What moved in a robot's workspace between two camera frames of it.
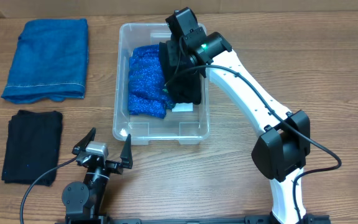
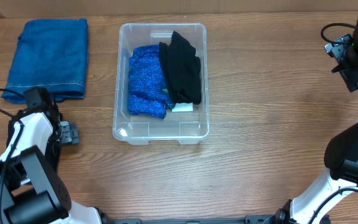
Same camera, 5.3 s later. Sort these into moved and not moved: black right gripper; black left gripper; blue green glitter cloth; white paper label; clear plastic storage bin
Moved: black left gripper; black right gripper
Not moved: white paper label; blue green glitter cloth; clear plastic storage bin
